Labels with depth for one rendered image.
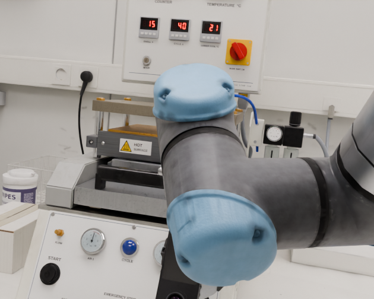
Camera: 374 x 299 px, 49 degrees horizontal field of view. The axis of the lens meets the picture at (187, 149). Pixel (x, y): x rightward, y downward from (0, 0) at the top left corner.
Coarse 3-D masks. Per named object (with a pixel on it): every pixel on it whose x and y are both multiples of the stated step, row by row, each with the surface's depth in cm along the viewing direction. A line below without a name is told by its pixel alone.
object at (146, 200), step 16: (112, 160) 74; (128, 160) 74; (80, 192) 68; (96, 192) 67; (112, 192) 67; (128, 192) 67; (144, 192) 68; (160, 192) 69; (112, 208) 67; (128, 208) 67; (144, 208) 66; (160, 208) 66
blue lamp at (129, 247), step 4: (128, 240) 65; (132, 240) 65; (124, 244) 65; (128, 244) 64; (132, 244) 64; (136, 244) 65; (124, 248) 64; (128, 248) 64; (132, 248) 64; (136, 248) 65; (124, 252) 64; (128, 252) 64; (132, 252) 64
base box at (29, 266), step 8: (40, 216) 69; (40, 224) 69; (40, 232) 68; (32, 240) 68; (40, 240) 68; (32, 248) 68; (32, 256) 67; (32, 264) 67; (24, 272) 67; (32, 272) 66; (24, 280) 66; (24, 288) 66; (224, 288) 62; (232, 288) 61; (16, 296) 66; (24, 296) 65; (224, 296) 61; (232, 296) 61
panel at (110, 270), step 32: (64, 224) 68; (96, 224) 67; (128, 224) 66; (64, 256) 66; (96, 256) 66; (128, 256) 64; (32, 288) 65; (64, 288) 65; (96, 288) 64; (128, 288) 63
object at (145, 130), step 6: (126, 126) 85; (132, 126) 86; (138, 126) 88; (144, 126) 89; (150, 126) 90; (156, 126) 91; (120, 132) 77; (126, 132) 77; (132, 132) 77; (138, 132) 76; (144, 132) 77; (150, 132) 78; (156, 132) 79
